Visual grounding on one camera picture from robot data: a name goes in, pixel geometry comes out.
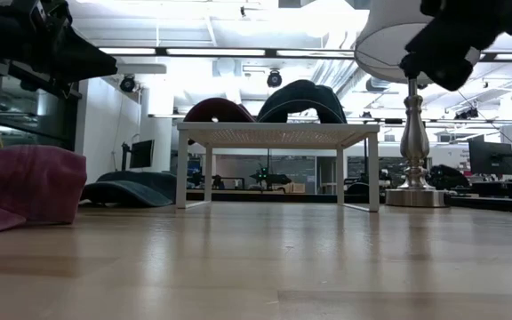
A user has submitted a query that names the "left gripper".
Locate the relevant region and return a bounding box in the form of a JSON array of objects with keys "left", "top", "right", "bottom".
[{"left": 0, "top": 0, "right": 118, "bottom": 84}]

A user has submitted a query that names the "black aluminium table frame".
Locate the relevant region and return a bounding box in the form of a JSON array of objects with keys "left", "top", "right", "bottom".
[{"left": 184, "top": 188, "right": 512, "bottom": 215}]

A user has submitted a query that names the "blue denim cap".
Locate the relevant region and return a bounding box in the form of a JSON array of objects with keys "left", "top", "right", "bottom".
[
  {"left": 255, "top": 79, "right": 348, "bottom": 124},
  {"left": 80, "top": 171, "right": 178, "bottom": 208}
]

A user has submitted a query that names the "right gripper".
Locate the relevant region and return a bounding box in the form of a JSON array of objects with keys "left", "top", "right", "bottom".
[{"left": 400, "top": 0, "right": 512, "bottom": 92}]

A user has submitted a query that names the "black computer monitor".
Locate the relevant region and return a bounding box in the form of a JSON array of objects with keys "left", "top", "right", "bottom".
[
  {"left": 468, "top": 140, "right": 512, "bottom": 176},
  {"left": 121, "top": 139, "right": 156, "bottom": 177}
]

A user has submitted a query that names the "table lamp with white shade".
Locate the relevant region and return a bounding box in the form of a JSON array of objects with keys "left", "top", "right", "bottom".
[{"left": 354, "top": 0, "right": 482, "bottom": 209}]

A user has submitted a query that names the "maroon cap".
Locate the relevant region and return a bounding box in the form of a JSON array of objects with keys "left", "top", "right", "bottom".
[
  {"left": 0, "top": 142, "right": 88, "bottom": 238},
  {"left": 183, "top": 97, "right": 256, "bottom": 147}
]

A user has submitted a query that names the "brown cardboard box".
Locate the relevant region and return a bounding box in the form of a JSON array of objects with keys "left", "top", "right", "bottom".
[{"left": 277, "top": 181, "right": 306, "bottom": 195}]

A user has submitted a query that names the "distant robot with green light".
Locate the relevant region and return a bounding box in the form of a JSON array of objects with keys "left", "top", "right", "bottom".
[{"left": 250, "top": 164, "right": 292, "bottom": 190}]

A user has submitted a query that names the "white perforated metal shelf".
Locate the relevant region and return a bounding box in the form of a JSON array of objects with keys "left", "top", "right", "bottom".
[{"left": 175, "top": 122, "right": 380, "bottom": 213}]

